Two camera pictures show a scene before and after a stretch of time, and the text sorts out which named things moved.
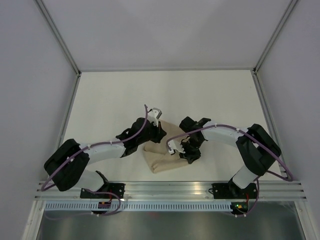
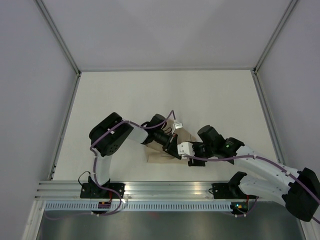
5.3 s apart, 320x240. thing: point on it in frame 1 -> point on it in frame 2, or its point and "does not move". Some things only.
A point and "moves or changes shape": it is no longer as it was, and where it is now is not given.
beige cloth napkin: [156, 154] moves or changes shape
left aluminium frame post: [58, 34] does not move
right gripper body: [191, 148] -> [202, 149]
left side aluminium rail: [68, 111] does not move
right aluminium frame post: [274, 36] does not move
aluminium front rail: [174, 191] does not move
